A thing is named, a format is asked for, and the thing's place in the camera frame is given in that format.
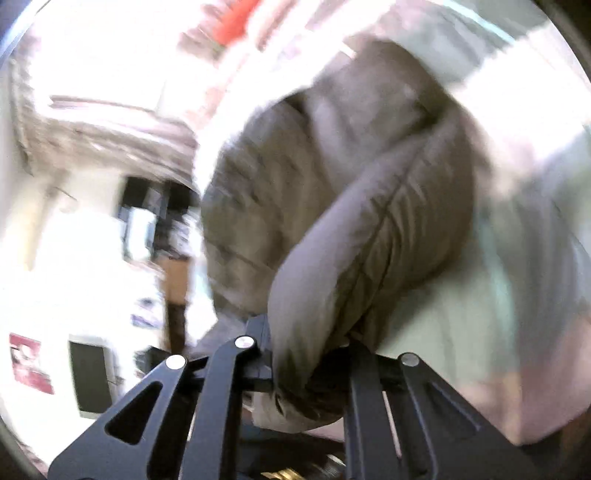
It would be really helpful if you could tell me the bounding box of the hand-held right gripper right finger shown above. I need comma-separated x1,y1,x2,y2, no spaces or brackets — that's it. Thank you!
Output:
342,344,542,480

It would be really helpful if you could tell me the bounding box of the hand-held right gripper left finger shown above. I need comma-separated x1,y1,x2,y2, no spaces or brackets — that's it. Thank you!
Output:
46,314,278,480

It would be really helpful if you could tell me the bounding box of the olive hooded puffer jacket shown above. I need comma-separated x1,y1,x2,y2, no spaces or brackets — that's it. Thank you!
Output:
200,39,477,433

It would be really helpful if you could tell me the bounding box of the black rectangular panel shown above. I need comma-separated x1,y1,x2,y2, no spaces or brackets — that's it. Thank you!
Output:
68,338,120,420

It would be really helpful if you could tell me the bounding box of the black desk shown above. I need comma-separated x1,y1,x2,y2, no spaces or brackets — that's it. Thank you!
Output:
117,176,200,268

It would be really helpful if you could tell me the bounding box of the plaid pastel bed cover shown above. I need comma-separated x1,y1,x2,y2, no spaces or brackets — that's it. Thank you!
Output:
256,0,591,450

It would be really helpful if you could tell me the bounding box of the beige floral lace curtain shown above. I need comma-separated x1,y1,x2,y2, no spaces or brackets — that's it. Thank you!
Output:
9,60,200,188

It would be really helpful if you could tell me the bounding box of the orange carrot plush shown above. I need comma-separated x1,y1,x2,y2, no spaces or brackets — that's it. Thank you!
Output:
215,0,267,47

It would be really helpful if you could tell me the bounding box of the red wall picture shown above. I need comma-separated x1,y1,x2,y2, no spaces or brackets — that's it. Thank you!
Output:
8,331,55,396

